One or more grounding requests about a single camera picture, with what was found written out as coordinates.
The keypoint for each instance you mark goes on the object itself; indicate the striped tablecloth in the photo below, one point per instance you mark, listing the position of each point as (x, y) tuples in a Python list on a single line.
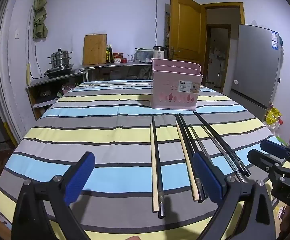
[(97, 135)]

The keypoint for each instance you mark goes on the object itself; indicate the steel steamer pot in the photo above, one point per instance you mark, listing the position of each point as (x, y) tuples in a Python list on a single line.
[(60, 58)]

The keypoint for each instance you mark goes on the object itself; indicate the black induction cooker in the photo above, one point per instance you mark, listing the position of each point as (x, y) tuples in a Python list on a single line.
[(58, 71)]

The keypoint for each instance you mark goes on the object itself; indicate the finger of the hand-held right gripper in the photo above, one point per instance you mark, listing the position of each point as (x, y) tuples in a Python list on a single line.
[(262, 160), (273, 148)]

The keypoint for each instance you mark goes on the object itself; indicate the wooden chopstick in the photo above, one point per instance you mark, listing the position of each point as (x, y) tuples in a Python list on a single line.
[(185, 155), (154, 167)]

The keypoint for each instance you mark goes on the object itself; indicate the grey refrigerator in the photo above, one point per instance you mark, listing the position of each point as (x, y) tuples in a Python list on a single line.
[(252, 65)]

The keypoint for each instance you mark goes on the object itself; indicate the green curtain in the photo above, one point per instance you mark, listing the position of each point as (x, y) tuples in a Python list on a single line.
[(40, 12)]

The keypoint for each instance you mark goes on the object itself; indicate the wooden door frame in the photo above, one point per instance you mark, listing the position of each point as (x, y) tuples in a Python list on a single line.
[(223, 4)]

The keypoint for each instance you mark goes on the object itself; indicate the white wall switch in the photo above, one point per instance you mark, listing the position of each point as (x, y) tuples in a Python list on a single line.
[(16, 34)]

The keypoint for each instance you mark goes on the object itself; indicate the pink plastic basket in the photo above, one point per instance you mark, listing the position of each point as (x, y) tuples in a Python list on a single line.
[(170, 85)]

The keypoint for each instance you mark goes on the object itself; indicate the yellow snack bag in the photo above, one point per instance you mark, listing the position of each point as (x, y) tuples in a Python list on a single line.
[(273, 115)]

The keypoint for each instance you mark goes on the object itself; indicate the low steel counter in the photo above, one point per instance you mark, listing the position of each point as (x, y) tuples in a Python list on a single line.
[(42, 90)]

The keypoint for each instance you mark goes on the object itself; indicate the yellow wooden door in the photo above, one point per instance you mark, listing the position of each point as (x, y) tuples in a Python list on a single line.
[(186, 27)]

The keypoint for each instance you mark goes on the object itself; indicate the steel kitchen table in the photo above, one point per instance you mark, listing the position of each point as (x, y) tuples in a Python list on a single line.
[(115, 66)]

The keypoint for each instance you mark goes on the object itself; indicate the red patterned jar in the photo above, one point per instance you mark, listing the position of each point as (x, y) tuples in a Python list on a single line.
[(117, 60)]

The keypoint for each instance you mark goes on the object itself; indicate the drinking glass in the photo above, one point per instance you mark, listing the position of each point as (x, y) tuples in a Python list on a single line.
[(130, 58)]

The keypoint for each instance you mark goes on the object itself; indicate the yellowed power strip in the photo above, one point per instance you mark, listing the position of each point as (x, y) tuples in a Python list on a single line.
[(28, 75)]

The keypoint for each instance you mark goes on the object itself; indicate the dark oil bottle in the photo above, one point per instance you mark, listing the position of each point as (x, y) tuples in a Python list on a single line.
[(107, 55), (110, 54)]

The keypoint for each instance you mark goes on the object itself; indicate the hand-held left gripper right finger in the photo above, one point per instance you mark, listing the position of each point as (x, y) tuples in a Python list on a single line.
[(207, 177)]

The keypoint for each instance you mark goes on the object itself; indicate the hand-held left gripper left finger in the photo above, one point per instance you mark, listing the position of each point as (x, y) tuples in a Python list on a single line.
[(81, 177)]

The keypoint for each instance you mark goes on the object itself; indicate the clear plastic container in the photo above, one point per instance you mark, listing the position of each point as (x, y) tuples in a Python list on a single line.
[(143, 55)]

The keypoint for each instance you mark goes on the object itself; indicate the wooden cutting board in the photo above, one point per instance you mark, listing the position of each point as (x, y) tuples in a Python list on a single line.
[(94, 50)]

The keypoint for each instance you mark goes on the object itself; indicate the thin black chopstick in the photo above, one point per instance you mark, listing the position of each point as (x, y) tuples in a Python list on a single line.
[(220, 150), (195, 136)]

